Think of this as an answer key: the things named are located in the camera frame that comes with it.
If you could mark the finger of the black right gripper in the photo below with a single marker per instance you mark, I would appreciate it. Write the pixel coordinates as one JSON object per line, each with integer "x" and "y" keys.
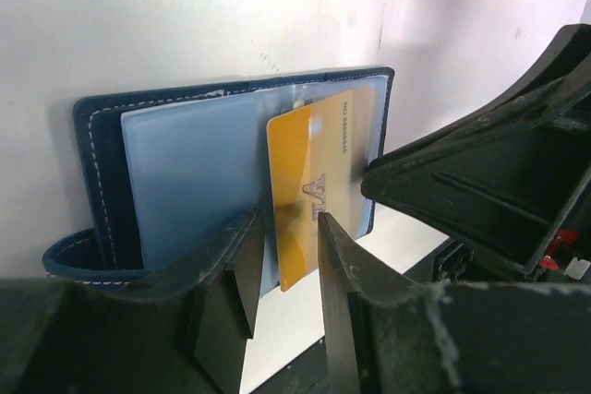
{"x": 513, "y": 176}

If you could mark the gold VIP card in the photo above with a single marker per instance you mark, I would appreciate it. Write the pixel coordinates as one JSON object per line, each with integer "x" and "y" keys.
{"x": 318, "y": 154}

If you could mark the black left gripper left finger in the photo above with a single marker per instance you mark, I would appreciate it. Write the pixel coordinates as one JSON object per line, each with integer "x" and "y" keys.
{"x": 183, "y": 329}

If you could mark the blue leather card holder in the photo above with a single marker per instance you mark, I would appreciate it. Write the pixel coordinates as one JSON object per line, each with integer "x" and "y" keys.
{"x": 108, "y": 255}

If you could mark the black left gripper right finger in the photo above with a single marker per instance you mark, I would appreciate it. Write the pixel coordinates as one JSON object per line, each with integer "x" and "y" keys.
{"x": 385, "y": 333}

